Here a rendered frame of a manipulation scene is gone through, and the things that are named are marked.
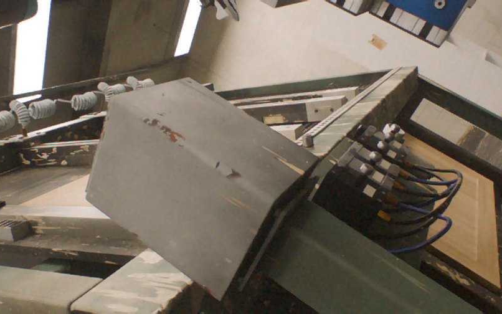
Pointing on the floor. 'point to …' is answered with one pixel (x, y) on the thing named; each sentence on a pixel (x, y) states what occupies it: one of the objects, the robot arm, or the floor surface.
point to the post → (349, 270)
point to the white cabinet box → (423, 57)
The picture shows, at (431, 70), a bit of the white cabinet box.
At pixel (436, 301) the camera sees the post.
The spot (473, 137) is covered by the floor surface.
